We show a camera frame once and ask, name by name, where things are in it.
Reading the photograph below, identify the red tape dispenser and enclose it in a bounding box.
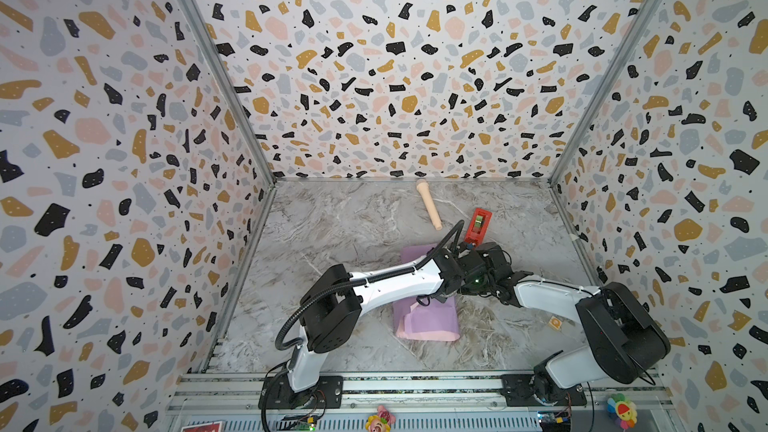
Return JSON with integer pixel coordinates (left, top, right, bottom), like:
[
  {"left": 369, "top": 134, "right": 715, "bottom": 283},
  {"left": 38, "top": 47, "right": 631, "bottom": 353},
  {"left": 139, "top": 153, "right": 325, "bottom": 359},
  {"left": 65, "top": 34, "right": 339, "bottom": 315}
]
[{"left": 464, "top": 208, "right": 492, "bottom": 247}]

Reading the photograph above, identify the pink wrapping paper sheet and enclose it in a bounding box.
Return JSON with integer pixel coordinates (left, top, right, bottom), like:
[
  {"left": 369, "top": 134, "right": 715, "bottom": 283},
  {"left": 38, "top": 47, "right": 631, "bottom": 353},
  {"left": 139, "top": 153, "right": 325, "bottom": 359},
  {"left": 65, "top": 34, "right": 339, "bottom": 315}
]
[{"left": 392, "top": 244, "right": 461, "bottom": 343}]

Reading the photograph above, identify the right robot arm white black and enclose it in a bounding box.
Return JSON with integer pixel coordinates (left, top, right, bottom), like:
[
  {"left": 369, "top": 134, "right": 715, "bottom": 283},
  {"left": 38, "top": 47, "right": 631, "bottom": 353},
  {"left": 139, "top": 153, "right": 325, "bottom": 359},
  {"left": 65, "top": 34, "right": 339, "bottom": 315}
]
[{"left": 459, "top": 243, "right": 671, "bottom": 397}]

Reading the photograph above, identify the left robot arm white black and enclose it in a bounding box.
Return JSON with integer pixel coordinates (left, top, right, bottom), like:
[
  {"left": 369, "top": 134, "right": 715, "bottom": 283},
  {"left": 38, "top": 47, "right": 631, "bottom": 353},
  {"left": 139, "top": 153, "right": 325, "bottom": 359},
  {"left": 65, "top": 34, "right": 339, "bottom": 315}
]
[{"left": 275, "top": 246, "right": 466, "bottom": 393}]

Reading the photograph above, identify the small tan wooden block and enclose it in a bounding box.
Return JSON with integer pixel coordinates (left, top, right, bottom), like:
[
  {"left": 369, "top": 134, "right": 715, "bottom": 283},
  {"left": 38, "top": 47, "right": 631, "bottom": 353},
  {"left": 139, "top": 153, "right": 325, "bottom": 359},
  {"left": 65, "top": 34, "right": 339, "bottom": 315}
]
[{"left": 548, "top": 316, "right": 563, "bottom": 331}]

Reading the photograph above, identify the beige toy microphone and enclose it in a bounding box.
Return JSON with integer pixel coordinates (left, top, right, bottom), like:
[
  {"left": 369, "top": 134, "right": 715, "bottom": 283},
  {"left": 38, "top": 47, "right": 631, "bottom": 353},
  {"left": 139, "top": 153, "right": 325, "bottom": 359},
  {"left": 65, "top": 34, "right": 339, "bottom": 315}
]
[{"left": 416, "top": 179, "right": 443, "bottom": 231}]

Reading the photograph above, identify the pink yellow flower toy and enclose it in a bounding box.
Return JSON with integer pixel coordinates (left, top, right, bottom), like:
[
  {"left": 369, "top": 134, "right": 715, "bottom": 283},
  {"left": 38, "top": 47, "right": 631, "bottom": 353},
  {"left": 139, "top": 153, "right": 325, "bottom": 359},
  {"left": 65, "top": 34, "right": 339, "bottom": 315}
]
[{"left": 365, "top": 405, "right": 396, "bottom": 432}]

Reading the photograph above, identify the rainbow flower toy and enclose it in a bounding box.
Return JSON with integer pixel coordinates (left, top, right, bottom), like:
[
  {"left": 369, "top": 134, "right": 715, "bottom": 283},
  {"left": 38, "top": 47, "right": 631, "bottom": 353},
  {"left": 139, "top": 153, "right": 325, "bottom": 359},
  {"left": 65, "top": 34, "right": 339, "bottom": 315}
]
[{"left": 606, "top": 393, "right": 638, "bottom": 430}]

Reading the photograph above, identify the black corrugated cable hose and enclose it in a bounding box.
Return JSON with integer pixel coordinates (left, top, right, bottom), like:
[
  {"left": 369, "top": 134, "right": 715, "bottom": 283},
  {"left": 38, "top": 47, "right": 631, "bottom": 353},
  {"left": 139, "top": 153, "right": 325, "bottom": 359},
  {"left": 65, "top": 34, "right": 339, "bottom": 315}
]
[{"left": 274, "top": 218, "right": 466, "bottom": 352}]

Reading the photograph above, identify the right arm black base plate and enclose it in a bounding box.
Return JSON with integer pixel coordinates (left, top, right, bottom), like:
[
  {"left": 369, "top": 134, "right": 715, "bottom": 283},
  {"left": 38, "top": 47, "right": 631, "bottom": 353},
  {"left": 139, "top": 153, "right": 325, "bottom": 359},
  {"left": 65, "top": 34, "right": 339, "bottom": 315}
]
[{"left": 500, "top": 373, "right": 588, "bottom": 407}]

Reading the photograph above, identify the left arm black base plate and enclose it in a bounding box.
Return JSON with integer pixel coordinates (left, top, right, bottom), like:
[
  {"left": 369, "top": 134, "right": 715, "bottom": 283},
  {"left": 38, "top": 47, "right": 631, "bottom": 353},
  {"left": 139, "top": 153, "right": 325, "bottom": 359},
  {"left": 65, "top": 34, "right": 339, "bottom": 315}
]
[{"left": 259, "top": 375, "right": 344, "bottom": 410}]

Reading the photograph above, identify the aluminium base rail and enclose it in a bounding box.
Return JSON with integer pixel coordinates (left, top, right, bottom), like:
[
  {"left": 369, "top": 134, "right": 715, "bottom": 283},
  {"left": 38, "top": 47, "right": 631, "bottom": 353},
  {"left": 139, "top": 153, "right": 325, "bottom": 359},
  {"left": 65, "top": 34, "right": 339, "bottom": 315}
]
[{"left": 161, "top": 371, "right": 685, "bottom": 431}]

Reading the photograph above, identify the aluminium corner post right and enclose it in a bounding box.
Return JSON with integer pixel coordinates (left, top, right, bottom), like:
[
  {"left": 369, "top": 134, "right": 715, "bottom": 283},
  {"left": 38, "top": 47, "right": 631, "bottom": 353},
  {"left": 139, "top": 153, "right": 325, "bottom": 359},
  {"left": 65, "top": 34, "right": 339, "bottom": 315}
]
[{"left": 548, "top": 0, "right": 662, "bottom": 190}]

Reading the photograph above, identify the aluminium corner post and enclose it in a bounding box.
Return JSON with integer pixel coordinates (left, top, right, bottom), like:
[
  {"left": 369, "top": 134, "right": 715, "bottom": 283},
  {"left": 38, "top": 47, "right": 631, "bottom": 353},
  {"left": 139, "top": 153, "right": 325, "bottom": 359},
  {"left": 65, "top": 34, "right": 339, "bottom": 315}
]
[
  {"left": 548, "top": 0, "right": 662, "bottom": 190},
  {"left": 178, "top": 0, "right": 276, "bottom": 190}
]

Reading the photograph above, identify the aluminium corner post left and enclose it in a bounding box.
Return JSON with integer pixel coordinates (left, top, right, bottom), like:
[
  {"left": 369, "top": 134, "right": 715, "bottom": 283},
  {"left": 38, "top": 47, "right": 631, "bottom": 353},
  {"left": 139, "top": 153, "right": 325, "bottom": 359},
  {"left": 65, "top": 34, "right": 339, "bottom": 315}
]
[{"left": 178, "top": 0, "right": 276, "bottom": 190}]

